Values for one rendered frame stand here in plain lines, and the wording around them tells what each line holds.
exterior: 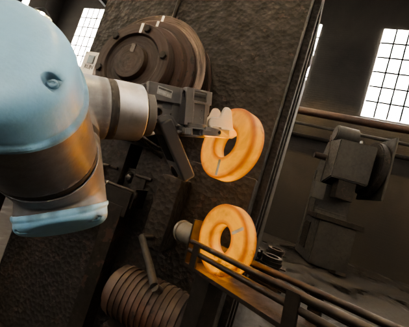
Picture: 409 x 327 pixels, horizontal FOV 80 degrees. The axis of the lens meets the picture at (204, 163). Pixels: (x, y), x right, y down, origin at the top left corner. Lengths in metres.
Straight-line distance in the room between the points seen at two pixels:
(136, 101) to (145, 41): 0.57
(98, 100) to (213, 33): 0.83
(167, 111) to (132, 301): 0.46
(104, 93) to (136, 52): 0.54
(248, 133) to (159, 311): 0.45
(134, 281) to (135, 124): 0.45
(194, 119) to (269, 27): 0.72
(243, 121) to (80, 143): 0.35
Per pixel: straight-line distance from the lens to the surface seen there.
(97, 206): 0.28
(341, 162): 4.90
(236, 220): 0.53
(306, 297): 0.42
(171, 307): 0.66
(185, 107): 0.41
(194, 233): 0.61
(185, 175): 0.43
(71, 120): 0.18
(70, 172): 0.22
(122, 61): 0.91
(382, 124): 6.70
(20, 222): 0.29
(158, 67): 0.83
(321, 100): 7.44
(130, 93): 0.37
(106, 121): 0.36
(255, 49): 1.04
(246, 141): 0.46
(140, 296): 0.68
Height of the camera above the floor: 0.82
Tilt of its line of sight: 4 degrees up
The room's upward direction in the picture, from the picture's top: 18 degrees clockwise
